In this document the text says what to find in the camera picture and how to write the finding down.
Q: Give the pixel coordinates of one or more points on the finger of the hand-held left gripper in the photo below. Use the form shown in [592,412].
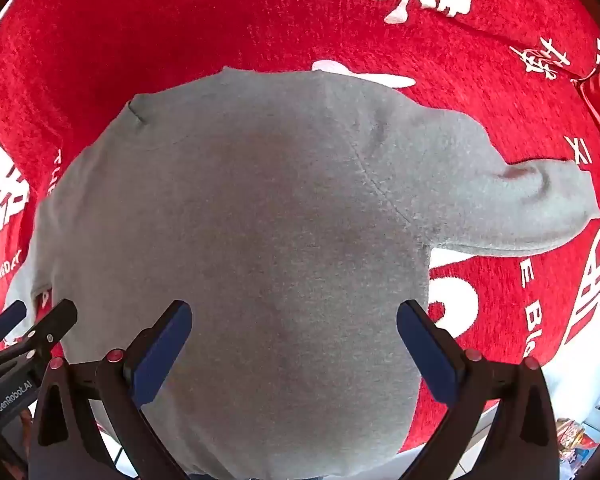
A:
[55,321]
[6,318]

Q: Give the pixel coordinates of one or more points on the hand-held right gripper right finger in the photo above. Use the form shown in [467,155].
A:
[430,355]

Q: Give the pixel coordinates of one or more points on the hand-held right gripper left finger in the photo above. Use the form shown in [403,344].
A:
[162,355]

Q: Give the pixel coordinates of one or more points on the grey sweater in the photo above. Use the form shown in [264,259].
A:
[260,240]

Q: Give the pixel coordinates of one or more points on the colourful packet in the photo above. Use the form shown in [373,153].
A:
[572,440]

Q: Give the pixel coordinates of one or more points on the red printed blanket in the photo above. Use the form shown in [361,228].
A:
[330,20]

